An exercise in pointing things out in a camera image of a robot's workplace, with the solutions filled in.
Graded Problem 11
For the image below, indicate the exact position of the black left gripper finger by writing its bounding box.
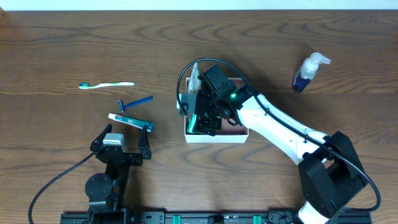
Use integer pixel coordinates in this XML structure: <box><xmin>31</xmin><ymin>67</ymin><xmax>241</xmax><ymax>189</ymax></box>
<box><xmin>91</xmin><ymin>124</ymin><xmax>113</xmax><ymax>146</ymax></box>
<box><xmin>137</xmin><ymin>125</ymin><xmax>152</xmax><ymax>157</ymax></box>

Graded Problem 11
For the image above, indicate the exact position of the white cosmetic tube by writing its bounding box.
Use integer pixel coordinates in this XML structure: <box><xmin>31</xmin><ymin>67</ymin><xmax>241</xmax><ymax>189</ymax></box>
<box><xmin>187</xmin><ymin>63</ymin><xmax>201</xmax><ymax>95</ymax></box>

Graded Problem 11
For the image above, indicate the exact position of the green white soap box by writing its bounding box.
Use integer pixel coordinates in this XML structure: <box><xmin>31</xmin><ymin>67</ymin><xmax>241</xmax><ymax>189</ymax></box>
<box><xmin>186</xmin><ymin>114</ymin><xmax>197</xmax><ymax>134</ymax></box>

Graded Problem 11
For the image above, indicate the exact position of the teal white toothpaste tube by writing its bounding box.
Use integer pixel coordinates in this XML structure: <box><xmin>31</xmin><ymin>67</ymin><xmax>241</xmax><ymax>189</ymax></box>
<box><xmin>108</xmin><ymin>113</ymin><xmax>154</xmax><ymax>132</ymax></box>

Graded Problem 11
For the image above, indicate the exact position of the white pink-lined cardboard box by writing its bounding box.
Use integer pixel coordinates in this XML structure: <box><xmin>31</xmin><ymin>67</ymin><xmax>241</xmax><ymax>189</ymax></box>
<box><xmin>184</xmin><ymin>77</ymin><xmax>250</xmax><ymax>144</ymax></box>

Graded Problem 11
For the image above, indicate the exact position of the clear pump bottle blue liquid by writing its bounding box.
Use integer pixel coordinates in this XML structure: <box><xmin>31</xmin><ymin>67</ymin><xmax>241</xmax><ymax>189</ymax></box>
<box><xmin>292</xmin><ymin>52</ymin><xmax>331</xmax><ymax>93</ymax></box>

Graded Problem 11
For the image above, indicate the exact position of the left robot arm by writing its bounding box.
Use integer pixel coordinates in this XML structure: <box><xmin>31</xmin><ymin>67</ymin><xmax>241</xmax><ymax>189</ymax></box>
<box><xmin>85</xmin><ymin>124</ymin><xmax>152</xmax><ymax>223</ymax></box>

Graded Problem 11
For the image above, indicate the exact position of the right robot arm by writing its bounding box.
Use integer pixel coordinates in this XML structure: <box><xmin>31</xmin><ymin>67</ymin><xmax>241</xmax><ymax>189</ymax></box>
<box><xmin>177</xmin><ymin>60</ymin><xmax>371</xmax><ymax>223</ymax></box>

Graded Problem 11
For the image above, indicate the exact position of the blue disposable razor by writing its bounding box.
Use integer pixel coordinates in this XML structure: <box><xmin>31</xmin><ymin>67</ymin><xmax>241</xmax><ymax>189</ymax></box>
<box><xmin>118</xmin><ymin>96</ymin><xmax>153</xmax><ymax>113</ymax></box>

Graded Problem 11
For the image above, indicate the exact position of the white green toothbrush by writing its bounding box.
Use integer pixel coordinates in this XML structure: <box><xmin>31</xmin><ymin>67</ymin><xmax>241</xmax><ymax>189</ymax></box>
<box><xmin>79</xmin><ymin>82</ymin><xmax>135</xmax><ymax>90</ymax></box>

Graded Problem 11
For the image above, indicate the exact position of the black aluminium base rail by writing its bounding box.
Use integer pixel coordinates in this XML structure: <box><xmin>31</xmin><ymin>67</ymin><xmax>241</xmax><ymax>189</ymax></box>
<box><xmin>60</xmin><ymin>208</ymin><xmax>373</xmax><ymax>224</ymax></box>

